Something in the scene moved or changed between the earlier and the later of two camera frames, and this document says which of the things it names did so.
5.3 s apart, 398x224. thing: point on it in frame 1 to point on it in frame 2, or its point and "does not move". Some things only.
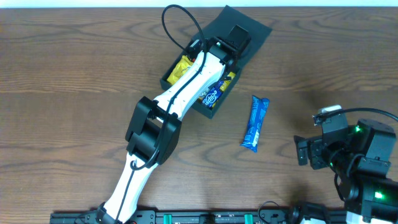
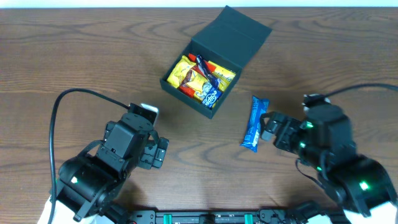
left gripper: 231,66 to 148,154
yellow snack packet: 185,63 does not move
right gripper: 315,147 to 290,125
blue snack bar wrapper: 259,107 does not move
